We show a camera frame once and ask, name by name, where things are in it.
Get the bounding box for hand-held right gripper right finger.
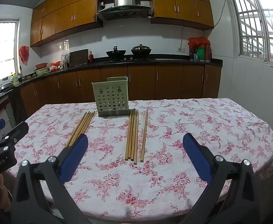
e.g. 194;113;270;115
179;133;265;224

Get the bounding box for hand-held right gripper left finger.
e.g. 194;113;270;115
10;133;92;224

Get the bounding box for green perforated chopstick holder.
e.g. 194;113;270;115
91;76;130;117

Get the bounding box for person's left hand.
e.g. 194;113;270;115
0;174;12;213

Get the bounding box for steel pan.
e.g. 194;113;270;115
0;82;13;96

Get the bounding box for pink floral tablecloth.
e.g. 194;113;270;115
14;97;273;217

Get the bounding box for green basin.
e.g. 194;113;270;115
34;67;50;76

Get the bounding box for plain sliding window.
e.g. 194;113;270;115
0;20;20;87

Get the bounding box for hanging red plastic bag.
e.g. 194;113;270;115
19;46;30;66

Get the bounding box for red and white plastic bags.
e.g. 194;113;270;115
49;61;62;71

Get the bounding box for brown base cabinets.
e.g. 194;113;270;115
20;65;222;116

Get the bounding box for clear plastic bag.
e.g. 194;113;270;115
61;53;71;69

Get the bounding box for dark cutting board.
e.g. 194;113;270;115
69;49;89;67

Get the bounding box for black kitchen countertop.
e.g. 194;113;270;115
0;54;223;105

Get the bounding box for green box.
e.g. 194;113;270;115
197;47;206;62

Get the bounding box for gas stove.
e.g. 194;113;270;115
103;55;154;62

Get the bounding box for red bag over bottles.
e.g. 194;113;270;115
188;37;210;48

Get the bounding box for black wok with lid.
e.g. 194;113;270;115
131;44;152;55

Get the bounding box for barred window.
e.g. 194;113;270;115
223;0;273;67

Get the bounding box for brown wall cabinets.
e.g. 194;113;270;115
30;0;152;47
151;0;214;30

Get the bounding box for wall power cable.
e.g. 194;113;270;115
180;0;228;49

